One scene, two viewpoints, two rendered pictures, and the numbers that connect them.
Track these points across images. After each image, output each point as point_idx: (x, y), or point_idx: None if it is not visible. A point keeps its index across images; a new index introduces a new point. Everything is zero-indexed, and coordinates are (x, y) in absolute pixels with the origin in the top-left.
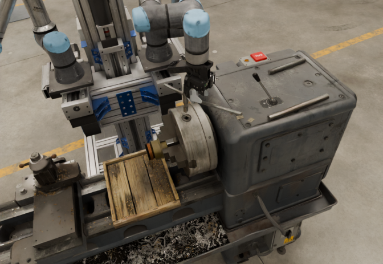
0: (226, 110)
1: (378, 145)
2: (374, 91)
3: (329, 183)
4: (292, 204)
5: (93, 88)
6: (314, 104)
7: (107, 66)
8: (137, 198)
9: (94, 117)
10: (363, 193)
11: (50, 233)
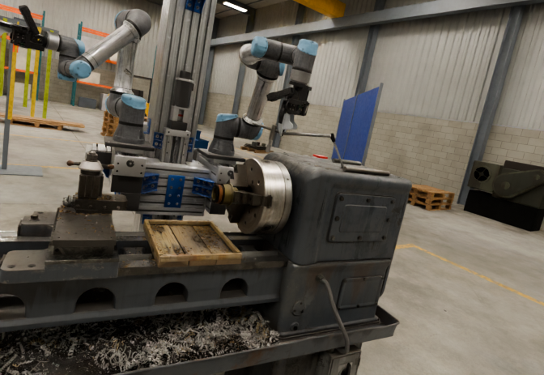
0: (316, 134)
1: (414, 331)
2: (398, 287)
3: (373, 360)
4: (351, 323)
5: (146, 162)
6: (379, 175)
7: (167, 149)
8: (188, 249)
9: (141, 186)
10: (413, 373)
11: (80, 236)
